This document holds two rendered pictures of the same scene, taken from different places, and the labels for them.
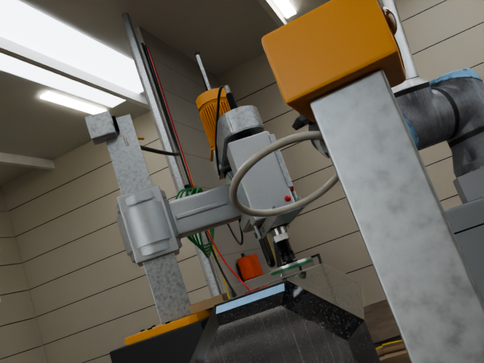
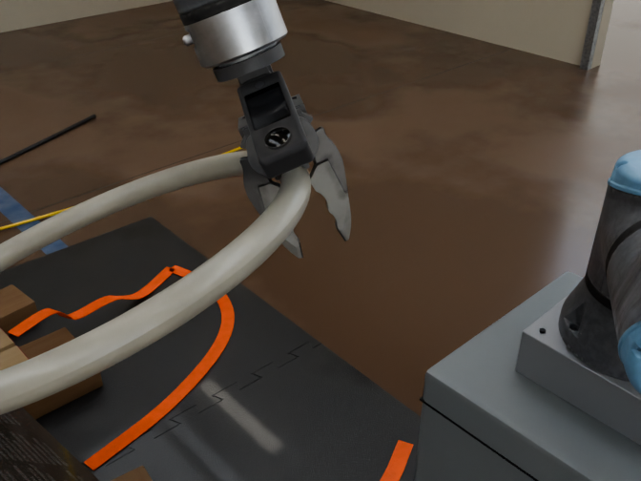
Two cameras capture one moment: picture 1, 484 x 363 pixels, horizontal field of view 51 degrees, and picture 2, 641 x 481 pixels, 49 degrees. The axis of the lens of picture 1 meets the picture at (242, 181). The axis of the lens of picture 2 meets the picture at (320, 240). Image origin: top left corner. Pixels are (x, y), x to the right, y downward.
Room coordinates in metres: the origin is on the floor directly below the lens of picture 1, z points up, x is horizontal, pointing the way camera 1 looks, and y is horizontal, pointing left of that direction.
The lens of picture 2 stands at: (1.40, 0.22, 1.56)
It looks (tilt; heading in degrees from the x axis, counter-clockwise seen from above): 32 degrees down; 300
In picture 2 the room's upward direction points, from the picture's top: straight up
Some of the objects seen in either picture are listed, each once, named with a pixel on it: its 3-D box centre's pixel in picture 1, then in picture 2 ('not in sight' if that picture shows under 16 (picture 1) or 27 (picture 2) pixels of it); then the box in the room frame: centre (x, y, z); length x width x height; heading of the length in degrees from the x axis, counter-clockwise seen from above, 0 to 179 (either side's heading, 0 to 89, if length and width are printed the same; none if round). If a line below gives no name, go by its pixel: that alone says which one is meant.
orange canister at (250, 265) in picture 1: (251, 266); not in sight; (5.90, 0.22, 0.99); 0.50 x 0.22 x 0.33; 162
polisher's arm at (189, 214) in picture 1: (181, 218); not in sight; (3.09, 0.43, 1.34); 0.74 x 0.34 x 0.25; 106
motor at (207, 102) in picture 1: (223, 121); not in sight; (3.22, -0.02, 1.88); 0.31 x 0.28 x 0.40; 98
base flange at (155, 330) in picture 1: (178, 321); not in sight; (3.04, 0.62, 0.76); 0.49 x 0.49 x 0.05; 71
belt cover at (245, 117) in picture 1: (238, 148); not in sight; (2.91, -0.04, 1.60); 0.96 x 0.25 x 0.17; 8
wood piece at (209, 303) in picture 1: (209, 303); not in sight; (2.91, 0.40, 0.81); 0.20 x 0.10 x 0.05; 79
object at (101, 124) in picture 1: (102, 127); not in sight; (2.90, 0.68, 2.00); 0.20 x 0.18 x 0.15; 71
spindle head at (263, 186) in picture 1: (258, 184); not in sight; (2.64, -0.08, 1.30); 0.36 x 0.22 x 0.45; 8
